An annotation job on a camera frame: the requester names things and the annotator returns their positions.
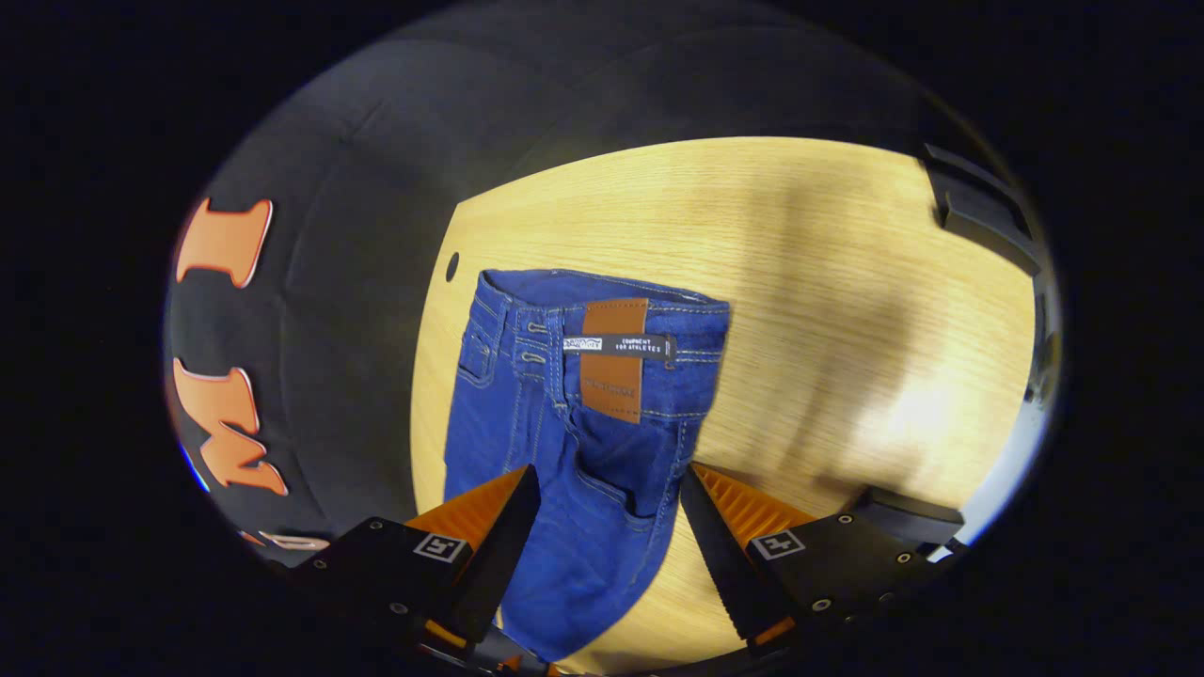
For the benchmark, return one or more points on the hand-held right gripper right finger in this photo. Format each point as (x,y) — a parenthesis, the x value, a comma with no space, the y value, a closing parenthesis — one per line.
(720,555)

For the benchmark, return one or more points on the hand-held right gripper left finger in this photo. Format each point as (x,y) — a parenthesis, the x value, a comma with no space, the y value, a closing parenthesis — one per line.
(499,555)

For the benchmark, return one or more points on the blue jeans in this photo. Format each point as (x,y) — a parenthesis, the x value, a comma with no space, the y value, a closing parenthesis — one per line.
(602,451)

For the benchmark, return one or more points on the large dark object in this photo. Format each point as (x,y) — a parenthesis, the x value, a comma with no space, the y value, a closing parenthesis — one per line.
(978,212)

